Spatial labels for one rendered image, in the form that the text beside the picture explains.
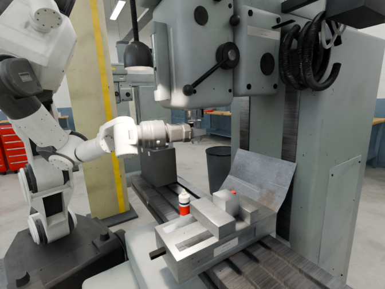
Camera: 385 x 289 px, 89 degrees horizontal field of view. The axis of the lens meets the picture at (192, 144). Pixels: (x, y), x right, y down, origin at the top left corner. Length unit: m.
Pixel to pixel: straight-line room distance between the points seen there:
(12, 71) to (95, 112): 1.66
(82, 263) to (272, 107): 1.14
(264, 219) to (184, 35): 0.56
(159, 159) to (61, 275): 0.68
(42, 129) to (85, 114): 1.56
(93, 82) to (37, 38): 1.54
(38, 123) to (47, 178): 0.43
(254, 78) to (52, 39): 0.65
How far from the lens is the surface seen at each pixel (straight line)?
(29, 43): 0.79
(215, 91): 0.60
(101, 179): 2.45
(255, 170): 0.97
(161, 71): 0.61
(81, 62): 2.33
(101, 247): 1.25
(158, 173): 1.00
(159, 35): 0.63
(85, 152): 0.75
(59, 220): 1.31
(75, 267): 1.23
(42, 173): 1.12
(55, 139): 0.78
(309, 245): 1.02
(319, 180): 0.90
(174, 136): 0.62
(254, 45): 0.70
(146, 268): 0.74
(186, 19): 0.59
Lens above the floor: 1.34
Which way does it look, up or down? 13 degrees down
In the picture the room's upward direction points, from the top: 3 degrees counter-clockwise
